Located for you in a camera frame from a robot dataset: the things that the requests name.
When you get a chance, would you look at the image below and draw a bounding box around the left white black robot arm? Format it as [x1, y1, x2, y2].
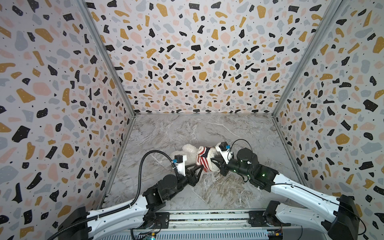
[50, 164, 203, 240]

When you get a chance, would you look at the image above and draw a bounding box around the aluminium corner post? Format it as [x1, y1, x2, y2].
[272, 0, 343, 117]
[74, 0, 136, 116]

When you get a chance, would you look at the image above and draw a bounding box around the right aluminium corner post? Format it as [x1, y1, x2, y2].
[272, 0, 343, 117]

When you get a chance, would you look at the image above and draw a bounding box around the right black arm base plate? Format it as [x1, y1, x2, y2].
[248, 210, 291, 228]

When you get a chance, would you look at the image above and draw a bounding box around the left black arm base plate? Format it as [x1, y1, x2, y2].
[134, 211, 170, 230]

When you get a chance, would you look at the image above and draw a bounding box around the white vented cable duct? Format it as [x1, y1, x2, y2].
[101, 230, 269, 240]

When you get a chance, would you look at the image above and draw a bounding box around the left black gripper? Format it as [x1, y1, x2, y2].
[167, 162, 204, 201]

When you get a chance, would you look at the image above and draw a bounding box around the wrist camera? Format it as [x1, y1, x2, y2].
[216, 142, 233, 164]
[173, 155, 187, 177]

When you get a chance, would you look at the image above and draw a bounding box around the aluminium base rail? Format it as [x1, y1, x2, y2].
[79, 208, 335, 233]

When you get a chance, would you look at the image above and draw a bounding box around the white plush teddy bear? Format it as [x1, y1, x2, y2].
[171, 144, 220, 172]

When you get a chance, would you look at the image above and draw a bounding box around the thin black right camera cable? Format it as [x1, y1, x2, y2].
[229, 138, 367, 240]

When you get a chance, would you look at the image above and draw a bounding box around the red white striped knit sweater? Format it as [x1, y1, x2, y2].
[196, 146, 216, 172]

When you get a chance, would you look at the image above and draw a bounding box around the black corrugated cable conduit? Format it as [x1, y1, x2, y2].
[46, 149, 178, 240]

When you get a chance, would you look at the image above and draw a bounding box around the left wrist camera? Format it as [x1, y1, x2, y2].
[173, 155, 187, 177]

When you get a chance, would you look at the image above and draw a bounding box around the left aluminium corner post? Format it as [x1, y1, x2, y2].
[74, 0, 136, 116]

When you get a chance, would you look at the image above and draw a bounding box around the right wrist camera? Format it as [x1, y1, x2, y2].
[216, 142, 233, 164]

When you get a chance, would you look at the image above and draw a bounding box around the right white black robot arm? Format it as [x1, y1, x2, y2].
[209, 148, 360, 240]

